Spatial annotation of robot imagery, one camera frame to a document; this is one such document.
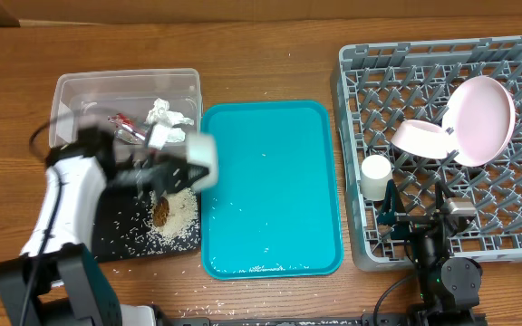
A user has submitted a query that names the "brown food piece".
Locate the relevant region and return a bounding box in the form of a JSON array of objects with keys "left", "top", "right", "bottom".
[{"left": 152, "top": 197, "right": 169, "bottom": 227}]

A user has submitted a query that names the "grey bowl with rice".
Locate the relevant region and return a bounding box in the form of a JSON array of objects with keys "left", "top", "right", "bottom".
[{"left": 186, "top": 133, "right": 218, "bottom": 193}]

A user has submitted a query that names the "red foil wrapper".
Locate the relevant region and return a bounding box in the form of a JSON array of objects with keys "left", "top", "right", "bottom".
[{"left": 108, "top": 113, "right": 146, "bottom": 145}]

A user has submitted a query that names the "spilled white rice pile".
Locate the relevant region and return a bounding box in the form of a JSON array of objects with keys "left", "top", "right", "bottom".
[{"left": 148, "top": 188, "right": 198, "bottom": 243}]

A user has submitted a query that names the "pink bowl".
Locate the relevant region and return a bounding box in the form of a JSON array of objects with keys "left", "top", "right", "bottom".
[{"left": 391, "top": 120, "right": 453, "bottom": 159}]

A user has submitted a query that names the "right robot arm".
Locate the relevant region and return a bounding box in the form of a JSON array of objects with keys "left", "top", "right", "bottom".
[{"left": 372, "top": 180, "right": 488, "bottom": 326}]

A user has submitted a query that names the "large white plate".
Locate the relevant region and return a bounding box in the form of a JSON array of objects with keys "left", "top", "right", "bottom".
[{"left": 441, "top": 76, "right": 516, "bottom": 167}]

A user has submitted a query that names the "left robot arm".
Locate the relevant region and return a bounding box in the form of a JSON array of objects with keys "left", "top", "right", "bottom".
[{"left": 0, "top": 127, "right": 218, "bottom": 325}]

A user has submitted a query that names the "grey dish rack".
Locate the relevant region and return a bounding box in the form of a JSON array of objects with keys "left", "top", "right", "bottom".
[{"left": 332, "top": 36, "right": 522, "bottom": 271}]

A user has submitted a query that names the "black plastic bin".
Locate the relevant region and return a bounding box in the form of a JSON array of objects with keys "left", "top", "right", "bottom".
[{"left": 92, "top": 189, "right": 201, "bottom": 263}]

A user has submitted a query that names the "white tissue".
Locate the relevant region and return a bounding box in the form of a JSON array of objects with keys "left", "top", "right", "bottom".
[{"left": 145, "top": 98, "right": 195, "bottom": 149}]

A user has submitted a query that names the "clear plastic bin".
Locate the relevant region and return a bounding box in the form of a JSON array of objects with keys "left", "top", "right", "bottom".
[{"left": 49, "top": 68, "right": 202, "bottom": 162}]

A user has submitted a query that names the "teal plastic tray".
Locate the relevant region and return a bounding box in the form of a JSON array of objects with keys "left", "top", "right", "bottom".
[{"left": 201, "top": 100, "right": 343, "bottom": 280}]

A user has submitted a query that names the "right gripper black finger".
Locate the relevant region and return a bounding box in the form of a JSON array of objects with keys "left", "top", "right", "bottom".
[
  {"left": 376, "top": 179, "right": 407, "bottom": 225},
  {"left": 435, "top": 181, "right": 455, "bottom": 215}
]

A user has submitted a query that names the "cream paper cup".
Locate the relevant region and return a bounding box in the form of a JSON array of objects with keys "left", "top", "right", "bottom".
[{"left": 360, "top": 155, "right": 392, "bottom": 201}]

